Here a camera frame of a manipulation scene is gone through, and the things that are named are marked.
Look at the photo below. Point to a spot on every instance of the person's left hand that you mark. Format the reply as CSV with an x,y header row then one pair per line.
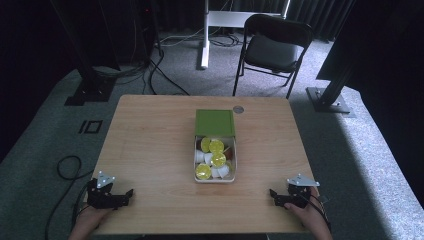
x,y
87,221

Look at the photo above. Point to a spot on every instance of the grey round table grommet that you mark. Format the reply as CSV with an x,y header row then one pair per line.
x,y
238,109

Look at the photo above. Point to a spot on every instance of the pile of yellow-lidded white capsules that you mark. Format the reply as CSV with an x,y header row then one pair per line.
x,y
216,158

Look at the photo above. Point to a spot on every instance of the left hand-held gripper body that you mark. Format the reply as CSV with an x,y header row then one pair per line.
x,y
104,195

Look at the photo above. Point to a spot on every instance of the green box lid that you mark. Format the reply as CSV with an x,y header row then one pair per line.
x,y
215,122

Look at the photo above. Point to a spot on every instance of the black metal stand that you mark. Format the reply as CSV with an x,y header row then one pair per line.
x,y
330,96
90,80

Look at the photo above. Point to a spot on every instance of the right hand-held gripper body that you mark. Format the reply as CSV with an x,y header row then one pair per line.
x,y
300,191

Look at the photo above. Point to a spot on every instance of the white open box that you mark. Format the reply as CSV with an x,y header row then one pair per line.
x,y
233,160

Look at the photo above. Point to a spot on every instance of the black folding chair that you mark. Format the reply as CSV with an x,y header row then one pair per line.
x,y
273,50

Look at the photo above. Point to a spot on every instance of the white desk frame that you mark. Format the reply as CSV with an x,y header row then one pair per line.
x,y
213,20

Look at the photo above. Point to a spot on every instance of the person's right hand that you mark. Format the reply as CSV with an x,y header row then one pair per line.
x,y
310,216

